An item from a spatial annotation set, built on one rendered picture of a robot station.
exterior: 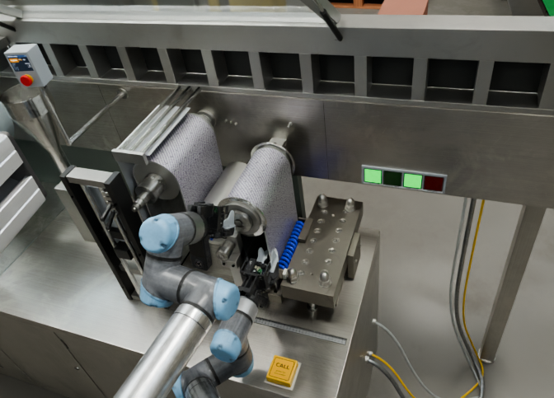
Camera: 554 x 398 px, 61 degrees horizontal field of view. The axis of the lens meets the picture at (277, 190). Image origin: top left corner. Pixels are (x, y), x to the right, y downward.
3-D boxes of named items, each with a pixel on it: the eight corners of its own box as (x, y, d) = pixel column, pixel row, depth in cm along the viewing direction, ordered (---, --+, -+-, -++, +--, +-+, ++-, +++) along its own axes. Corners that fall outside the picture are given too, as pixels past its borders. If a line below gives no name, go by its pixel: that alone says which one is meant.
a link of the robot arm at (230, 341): (211, 360, 119) (204, 342, 113) (228, 324, 126) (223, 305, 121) (239, 368, 116) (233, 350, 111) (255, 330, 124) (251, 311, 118)
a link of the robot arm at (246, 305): (255, 328, 123) (227, 321, 126) (261, 314, 126) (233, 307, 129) (250, 311, 118) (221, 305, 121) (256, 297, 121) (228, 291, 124)
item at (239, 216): (253, 234, 129) (229, 231, 132) (256, 229, 130) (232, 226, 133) (247, 214, 124) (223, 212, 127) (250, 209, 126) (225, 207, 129)
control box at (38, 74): (18, 91, 124) (-2, 55, 118) (31, 78, 129) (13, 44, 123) (41, 90, 123) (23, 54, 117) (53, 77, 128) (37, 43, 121)
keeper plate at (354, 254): (348, 277, 152) (346, 255, 145) (354, 254, 159) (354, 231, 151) (355, 278, 151) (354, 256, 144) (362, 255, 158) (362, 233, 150)
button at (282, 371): (266, 381, 130) (265, 376, 128) (275, 358, 135) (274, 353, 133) (290, 388, 128) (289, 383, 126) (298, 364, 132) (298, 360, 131)
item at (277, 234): (272, 272, 143) (264, 230, 131) (296, 218, 159) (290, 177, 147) (274, 273, 143) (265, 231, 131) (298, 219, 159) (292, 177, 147)
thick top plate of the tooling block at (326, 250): (282, 297, 142) (279, 284, 138) (318, 208, 169) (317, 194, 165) (334, 308, 137) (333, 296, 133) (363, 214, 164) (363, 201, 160)
